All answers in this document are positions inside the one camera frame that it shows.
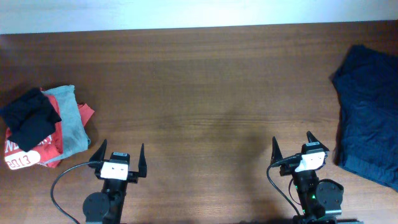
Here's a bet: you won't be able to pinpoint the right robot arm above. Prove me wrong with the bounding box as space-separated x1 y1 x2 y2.
266 131 344 223

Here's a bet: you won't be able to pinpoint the black folded garment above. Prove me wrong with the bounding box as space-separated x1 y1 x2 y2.
1 88 62 152

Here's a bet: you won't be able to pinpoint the left black cable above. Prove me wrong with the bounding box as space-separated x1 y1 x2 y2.
50 161 101 224

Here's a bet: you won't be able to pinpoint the red printed t-shirt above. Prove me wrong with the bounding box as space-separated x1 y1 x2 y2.
4 95 95 170

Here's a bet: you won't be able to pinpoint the dark blue shorts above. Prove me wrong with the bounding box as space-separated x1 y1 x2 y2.
331 45 397 190

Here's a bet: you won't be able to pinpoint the grey folded garment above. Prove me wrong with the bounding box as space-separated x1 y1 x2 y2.
42 85 91 165

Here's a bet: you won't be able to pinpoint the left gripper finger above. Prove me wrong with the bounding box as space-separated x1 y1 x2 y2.
138 143 147 178
88 139 107 168

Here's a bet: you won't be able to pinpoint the right black cable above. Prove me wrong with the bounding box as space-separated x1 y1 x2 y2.
266 154 303 218

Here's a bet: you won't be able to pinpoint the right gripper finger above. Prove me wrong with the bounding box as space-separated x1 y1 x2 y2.
306 131 329 152
270 136 283 165

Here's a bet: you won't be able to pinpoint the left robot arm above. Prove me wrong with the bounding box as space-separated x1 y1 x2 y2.
82 140 147 224

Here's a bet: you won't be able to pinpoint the black cable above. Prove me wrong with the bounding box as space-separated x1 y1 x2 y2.
50 161 101 224
266 154 303 218

